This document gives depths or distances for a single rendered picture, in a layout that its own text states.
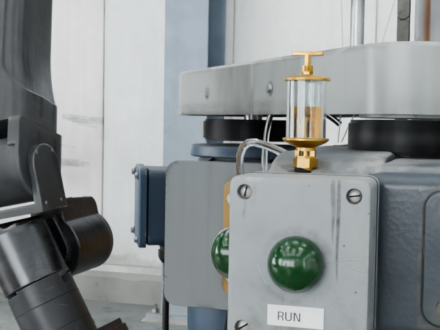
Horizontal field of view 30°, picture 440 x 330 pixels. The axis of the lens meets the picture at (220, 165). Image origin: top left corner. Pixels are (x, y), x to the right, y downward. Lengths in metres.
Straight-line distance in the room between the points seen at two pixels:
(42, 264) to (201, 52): 4.82
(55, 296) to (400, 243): 0.32
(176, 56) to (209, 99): 4.65
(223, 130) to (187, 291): 0.19
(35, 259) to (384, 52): 0.32
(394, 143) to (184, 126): 4.93
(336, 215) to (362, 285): 0.04
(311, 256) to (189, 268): 0.51
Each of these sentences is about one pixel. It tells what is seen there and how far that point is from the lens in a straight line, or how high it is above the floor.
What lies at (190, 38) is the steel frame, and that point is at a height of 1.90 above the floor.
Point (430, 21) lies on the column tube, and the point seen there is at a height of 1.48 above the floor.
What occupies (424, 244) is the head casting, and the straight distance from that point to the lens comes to 0.48.
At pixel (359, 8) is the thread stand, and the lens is 0.82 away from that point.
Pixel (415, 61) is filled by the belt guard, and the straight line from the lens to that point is 0.59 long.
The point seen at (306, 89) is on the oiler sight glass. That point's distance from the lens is 0.50.
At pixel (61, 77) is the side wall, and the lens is 6.37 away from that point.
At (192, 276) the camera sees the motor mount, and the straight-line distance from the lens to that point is 0.92.
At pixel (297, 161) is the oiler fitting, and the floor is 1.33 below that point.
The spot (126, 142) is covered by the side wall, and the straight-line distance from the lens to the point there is 6.13.
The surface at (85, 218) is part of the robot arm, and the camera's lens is 0.77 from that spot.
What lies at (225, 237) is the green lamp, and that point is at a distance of 0.45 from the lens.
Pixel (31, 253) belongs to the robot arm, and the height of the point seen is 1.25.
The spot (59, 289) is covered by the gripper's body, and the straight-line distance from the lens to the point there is 0.69.
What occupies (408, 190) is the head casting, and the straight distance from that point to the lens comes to 0.48.
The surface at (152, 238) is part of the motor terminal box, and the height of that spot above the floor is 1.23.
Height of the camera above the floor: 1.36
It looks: 3 degrees down
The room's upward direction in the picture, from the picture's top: 1 degrees clockwise
